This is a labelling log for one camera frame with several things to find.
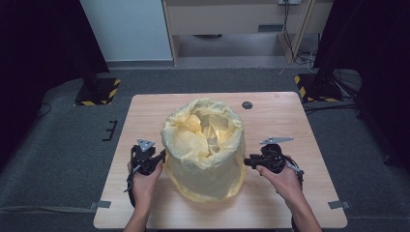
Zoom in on light wooden desk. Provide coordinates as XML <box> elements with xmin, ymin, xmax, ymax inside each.
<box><xmin>161</xmin><ymin>0</ymin><xmax>335</xmax><ymax>66</ymax></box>

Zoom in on yellow bag-lined bin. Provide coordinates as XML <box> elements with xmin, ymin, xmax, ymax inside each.
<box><xmin>160</xmin><ymin>98</ymin><xmax>248</xmax><ymax>204</ymax></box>

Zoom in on thin black floor cable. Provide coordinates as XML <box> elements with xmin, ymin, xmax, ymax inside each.
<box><xmin>36</xmin><ymin>101</ymin><xmax>53</xmax><ymax>119</ymax></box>

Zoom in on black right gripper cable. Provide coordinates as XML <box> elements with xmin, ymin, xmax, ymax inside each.
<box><xmin>281</xmin><ymin>155</ymin><xmax>306</xmax><ymax>189</ymax></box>

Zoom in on person's right hand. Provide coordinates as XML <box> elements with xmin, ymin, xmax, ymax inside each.
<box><xmin>255</xmin><ymin>163</ymin><xmax>306</xmax><ymax>204</ymax></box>

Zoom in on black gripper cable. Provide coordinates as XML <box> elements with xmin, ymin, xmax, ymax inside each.
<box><xmin>281</xmin><ymin>155</ymin><xmax>306</xmax><ymax>189</ymax></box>
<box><xmin>124</xmin><ymin>146</ymin><xmax>143</xmax><ymax>208</ymax></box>

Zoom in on grey tape piece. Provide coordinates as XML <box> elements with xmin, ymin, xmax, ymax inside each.
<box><xmin>89</xmin><ymin>200</ymin><xmax>112</xmax><ymax>210</ymax></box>
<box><xmin>327</xmin><ymin>199</ymin><xmax>353</xmax><ymax>210</ymax></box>

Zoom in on black stand with striped base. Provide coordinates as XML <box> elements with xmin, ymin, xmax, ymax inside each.
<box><xmin>73</xmin><ymin>38</ymin><xmax>122</xmax><ymax>107</ymax></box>
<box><xmin>293</xmin><ymin>57</ymin><xmax>344</xmax><ymax>103</ymax></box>

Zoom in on long grey floor strip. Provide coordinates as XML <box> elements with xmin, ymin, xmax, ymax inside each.
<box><xmin>0</xmin><ymin>205</ymin><xmax>98</xmax><ymax>215</ymax></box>

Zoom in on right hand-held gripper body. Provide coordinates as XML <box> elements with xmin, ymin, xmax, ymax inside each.
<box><xmin>257</xmin><ymin>136</ymin><xmax>295</xmax><ymax>174</ymax></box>

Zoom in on black floor cables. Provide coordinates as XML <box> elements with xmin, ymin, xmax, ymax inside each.
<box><xmin>304</xmin><ymin>101</ymin><xmax>360</xmax><ymax>116</ymax></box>

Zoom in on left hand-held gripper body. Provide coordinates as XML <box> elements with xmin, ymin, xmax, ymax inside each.
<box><xmin>130</xmin><ymin>138</ymin><xmax>162</xmax><ymax>177</ymax></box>

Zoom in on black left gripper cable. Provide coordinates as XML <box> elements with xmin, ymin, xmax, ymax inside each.
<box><xmin>124</xmin><ymin>146</ymin><xmax>143</xmax><ymax>208</ymax></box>

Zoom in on dark curtain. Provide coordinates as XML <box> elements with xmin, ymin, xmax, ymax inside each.
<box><xmin>0</xmin><ymin>0</ymin><xmax>111</xmax><ymax>168</ymax></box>
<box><xmin>313</xmin><ymin>0</ymin><xmax>410</xmax><ymax>168</ymax></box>

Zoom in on person's left hand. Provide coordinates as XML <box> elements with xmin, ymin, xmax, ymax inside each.
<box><xmin>127</xmin><ymin>159</ymin><xmax>164</xmax><ymax>208</ymax></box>

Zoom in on hanging desk cables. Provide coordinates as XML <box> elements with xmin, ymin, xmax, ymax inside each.
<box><xmin>282</xmin><ymin>0</ymin><xmax>318</xmax><ymax>66</ymax></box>

